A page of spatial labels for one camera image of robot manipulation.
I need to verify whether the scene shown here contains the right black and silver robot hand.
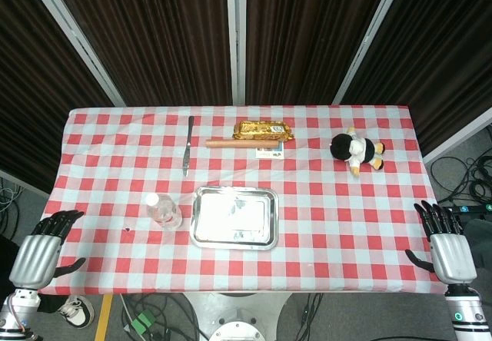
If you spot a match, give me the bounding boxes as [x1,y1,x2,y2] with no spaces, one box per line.
[404,200,478,285]

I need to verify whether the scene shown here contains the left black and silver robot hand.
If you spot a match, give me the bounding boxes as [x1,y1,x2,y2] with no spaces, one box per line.
[8,209,87,290]

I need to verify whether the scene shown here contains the transparent plastic water bottle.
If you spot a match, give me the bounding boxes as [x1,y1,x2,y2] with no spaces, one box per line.
[145,193,184,230]

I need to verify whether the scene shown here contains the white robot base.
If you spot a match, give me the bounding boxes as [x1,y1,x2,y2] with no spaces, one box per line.
[180,293,297,341]

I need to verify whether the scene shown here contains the rectangular metal tray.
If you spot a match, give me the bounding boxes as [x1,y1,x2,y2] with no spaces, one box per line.
[189,186,280,251]

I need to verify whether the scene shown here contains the black power strip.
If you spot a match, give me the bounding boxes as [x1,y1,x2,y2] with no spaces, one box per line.
[441,202,492,216]

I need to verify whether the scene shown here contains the black and white sneaker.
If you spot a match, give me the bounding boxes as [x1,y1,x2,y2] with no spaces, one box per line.
[57,294,95,329]

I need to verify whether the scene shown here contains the small green box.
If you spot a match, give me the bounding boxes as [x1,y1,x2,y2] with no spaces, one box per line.
[130,310,157,334]

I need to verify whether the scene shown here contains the red white checkered tablecloth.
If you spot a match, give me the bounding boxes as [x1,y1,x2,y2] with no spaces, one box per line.
[38,104,449,295]

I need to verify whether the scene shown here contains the black white plush toy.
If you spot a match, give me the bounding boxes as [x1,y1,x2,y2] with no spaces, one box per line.
[330,125,387,177]

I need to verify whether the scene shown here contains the dark brown partition panel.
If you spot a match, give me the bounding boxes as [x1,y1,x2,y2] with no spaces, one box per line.
[245,0,395,106]
[0,0,116,194]
[45,0,234,108]
[341,0,492,154]

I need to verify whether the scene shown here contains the black plastic knife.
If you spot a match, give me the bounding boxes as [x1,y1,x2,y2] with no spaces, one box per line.
[181,115,195,177]

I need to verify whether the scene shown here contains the small white blue card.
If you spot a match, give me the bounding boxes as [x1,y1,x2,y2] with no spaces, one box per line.
[255,141,285,161]

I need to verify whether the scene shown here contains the gold biscuit packet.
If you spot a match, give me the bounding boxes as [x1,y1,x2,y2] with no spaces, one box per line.
[233,121,295,142]

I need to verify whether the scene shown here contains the brown wooden rolling stick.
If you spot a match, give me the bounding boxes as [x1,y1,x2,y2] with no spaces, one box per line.
[204,137,281,150]

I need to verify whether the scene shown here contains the grey cable bundle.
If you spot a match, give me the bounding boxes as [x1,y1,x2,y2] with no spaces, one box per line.
[0,177,24,238]

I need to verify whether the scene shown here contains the black cable bundle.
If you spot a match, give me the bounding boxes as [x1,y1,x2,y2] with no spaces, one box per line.
[428,156,492,204]

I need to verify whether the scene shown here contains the black floor cables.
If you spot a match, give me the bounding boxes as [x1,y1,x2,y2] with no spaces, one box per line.
[118,293,203,341]

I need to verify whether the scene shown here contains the grey aluminium partition post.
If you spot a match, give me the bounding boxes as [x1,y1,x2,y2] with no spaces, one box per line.
[225,0,248,106]
[331,0,409,106]
[22,0,127,108]

